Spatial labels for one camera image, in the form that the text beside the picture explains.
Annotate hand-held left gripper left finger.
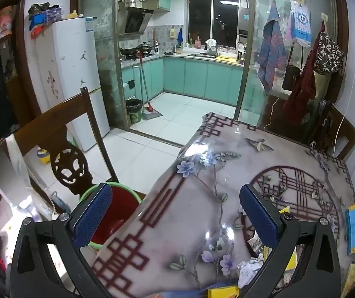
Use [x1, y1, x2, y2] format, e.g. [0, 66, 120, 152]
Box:
[9, 183, 116, 298]

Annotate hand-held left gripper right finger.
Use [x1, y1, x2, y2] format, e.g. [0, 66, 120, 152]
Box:
[239, 184, 342, 298]

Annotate red bucket with green rim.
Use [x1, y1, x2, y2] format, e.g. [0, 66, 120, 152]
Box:
[80, 182, 142, 250]

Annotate white printed paper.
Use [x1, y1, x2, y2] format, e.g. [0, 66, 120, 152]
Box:
[237, 254, 265, 289]

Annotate printed snack wrapper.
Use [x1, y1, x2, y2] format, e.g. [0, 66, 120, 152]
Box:
[247, 235, 264, 254]

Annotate floral lattice tablecloth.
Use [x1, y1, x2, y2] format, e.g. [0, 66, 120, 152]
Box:
[91, 112, 355, 298]

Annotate yellow toy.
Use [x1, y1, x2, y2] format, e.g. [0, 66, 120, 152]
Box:
[37, 149, 51, 165]

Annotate yellow packet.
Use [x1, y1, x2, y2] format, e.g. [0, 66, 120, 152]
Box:
[208, 286, 239, 298]

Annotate dark carved wooden chair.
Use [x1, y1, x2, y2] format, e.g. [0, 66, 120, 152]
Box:
[0, 87, 147, 212]

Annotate dark kitchen waste bin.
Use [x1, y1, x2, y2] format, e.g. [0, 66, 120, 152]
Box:
[126, 99, 143, 124]

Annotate plain wooden chair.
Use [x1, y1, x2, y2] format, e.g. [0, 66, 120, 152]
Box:
[308, 101, 355, 160]

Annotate dark red hanging garment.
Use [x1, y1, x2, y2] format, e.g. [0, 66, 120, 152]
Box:
[282, 25, 327, 125]

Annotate black handbag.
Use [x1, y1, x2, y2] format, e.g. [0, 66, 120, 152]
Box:
[282, 45, 302, 91]

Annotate white refrigerator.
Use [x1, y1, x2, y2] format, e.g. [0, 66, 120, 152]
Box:
[36, 17, 110, 152]

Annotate teal kitchen base cabinets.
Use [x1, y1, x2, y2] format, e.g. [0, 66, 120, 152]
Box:
[121, 56, 249, 106]

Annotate black wok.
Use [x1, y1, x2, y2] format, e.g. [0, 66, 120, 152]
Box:
[120, 47, 138, 59]

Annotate plaid hanging apron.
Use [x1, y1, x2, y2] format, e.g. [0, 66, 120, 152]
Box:
[257, 0, 287, 95]

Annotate letter print fabric bag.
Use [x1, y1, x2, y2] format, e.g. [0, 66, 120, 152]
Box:
[314, 33, 346, 75]

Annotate black range hood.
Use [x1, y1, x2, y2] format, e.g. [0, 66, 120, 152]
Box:
[118, 6, 155, 35]

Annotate cartoon face hanging bag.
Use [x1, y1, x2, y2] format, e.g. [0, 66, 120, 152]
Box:
[284, 0, 312, 48]

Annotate kitchen window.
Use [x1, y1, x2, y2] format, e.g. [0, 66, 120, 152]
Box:
[188, 0, 239, 48]

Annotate red hanging decoration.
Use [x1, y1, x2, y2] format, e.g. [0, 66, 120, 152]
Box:
[0, 5, 13, 42]

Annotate grey long handled dustpan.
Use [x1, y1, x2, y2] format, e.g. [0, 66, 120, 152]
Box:
[133, 65, 163, 120]

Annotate red handled broom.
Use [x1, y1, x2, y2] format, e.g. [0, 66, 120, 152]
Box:
[138, 53, 155, 113]

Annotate steel wall appliance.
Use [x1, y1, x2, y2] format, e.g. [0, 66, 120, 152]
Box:
[238, 6, 250, 36]

